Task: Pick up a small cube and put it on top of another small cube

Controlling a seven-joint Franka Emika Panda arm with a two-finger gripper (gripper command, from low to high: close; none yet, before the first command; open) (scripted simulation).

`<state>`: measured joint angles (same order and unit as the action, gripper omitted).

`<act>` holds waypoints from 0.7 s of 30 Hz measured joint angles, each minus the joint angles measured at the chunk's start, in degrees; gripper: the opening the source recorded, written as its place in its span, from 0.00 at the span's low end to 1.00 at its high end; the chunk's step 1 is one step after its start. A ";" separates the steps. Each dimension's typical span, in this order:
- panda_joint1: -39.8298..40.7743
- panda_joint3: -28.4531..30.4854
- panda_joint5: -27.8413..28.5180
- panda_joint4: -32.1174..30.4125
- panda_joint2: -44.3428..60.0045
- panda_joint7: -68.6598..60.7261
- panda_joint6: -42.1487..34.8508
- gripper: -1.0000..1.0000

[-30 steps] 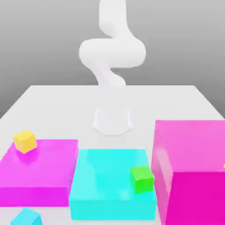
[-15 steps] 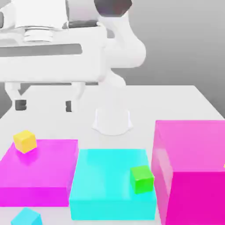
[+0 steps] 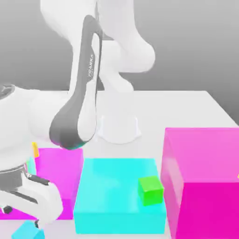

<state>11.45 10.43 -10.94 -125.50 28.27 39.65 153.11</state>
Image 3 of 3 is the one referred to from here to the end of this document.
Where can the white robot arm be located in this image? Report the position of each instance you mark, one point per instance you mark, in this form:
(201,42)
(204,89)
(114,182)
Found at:
(115,37)

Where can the large pink box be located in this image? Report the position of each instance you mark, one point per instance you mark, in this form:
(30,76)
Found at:
(205,168)

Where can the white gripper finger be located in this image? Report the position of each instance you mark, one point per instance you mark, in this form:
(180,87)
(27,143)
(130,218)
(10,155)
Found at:
(36,223)
(7,209)

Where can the large cyan box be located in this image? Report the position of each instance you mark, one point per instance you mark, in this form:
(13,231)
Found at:
(112,190)

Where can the small green cube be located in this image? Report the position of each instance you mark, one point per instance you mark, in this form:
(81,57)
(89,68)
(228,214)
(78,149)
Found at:
(151,191)

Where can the small light blue cube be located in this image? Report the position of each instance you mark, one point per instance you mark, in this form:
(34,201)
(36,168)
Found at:
(27,230)

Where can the large magenta box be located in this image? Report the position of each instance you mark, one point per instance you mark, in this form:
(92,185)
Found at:
(59,171)

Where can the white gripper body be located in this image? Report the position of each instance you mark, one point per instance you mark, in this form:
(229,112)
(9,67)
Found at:
(46,203)

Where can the small orange cube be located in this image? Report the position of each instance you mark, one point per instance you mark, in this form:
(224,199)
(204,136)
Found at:
(35,150)

